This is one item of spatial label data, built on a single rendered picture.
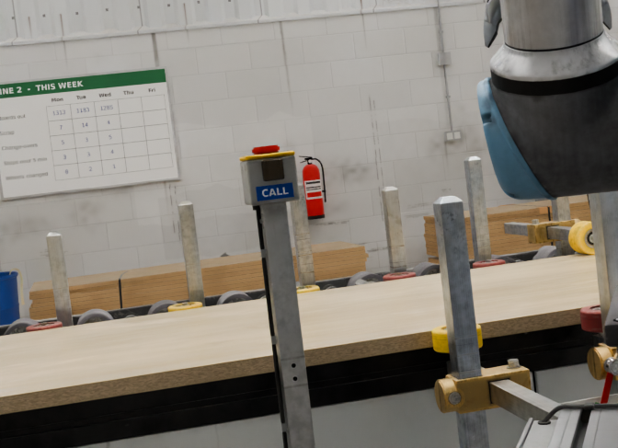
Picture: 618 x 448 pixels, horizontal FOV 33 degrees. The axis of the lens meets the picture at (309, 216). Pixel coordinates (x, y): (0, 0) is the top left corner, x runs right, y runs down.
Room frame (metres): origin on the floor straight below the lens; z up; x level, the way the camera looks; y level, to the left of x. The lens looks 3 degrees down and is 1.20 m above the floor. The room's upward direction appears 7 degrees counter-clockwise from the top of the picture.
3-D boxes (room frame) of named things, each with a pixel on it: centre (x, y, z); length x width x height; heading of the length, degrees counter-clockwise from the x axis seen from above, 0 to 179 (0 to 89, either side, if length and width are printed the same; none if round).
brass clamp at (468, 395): (1.52, -0.23, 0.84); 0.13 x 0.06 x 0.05; 101
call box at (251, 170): (1.47, 0.05, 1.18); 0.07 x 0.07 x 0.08; 11
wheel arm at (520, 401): (1.47, -0.25, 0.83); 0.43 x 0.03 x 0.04; 11
